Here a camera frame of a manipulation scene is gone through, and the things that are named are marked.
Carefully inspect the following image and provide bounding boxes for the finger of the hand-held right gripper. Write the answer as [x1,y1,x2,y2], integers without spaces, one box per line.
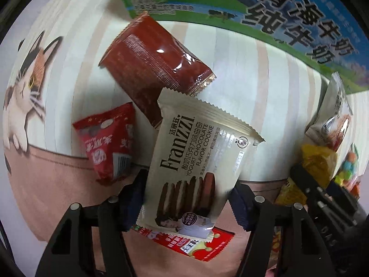
[290,164,358,228]

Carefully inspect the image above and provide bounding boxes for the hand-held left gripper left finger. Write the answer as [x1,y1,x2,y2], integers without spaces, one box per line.
[35,169,149,277]

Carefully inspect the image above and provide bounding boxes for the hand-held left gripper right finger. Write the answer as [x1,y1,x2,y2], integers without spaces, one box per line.
[229,183,336,277]

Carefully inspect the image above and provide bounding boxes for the yellow snack packet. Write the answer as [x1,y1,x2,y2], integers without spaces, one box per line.
[300,144,338,189]

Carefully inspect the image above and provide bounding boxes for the red triangular chocolate packet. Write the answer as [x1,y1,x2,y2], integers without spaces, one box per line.
[72,102,137,187]

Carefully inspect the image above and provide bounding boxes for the cream chocolate cookie packet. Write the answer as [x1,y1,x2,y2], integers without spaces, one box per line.
[135,88,266,238]

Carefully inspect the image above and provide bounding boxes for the blue green printed cardboard box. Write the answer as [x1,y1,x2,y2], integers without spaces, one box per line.
[111,0,369,95]

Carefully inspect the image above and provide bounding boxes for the yellow orange chip packet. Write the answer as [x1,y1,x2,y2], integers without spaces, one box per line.
[274,177,307,207]

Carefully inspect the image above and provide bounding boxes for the colourful candy packet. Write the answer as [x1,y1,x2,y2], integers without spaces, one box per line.
[334,143,362,199]

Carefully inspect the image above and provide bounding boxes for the red and white snack packet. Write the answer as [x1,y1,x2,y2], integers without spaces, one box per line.
[131,224,235,263]

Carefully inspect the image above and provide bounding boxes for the cat printed striped blanket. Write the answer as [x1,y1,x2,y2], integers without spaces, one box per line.
[1,0,369,277]

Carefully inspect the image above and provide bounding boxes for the dark red snack packet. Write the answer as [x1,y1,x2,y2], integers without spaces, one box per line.
[98,12,217,130]

